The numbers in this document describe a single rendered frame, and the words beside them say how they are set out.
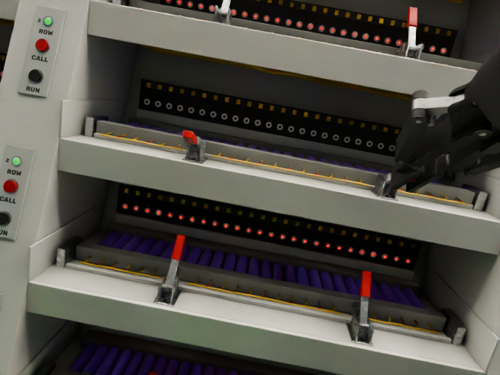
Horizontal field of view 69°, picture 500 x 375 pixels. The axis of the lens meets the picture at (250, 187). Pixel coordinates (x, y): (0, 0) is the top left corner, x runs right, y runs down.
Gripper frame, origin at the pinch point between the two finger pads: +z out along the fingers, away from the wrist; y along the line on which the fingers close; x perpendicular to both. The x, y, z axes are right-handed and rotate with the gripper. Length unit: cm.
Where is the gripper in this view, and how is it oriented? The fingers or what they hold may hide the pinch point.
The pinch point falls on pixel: (414, 170)
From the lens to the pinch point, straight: 45.9
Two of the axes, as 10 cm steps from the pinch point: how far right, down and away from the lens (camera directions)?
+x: 1.9, -9.4, 2.8
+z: -0.4, 2.7, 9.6
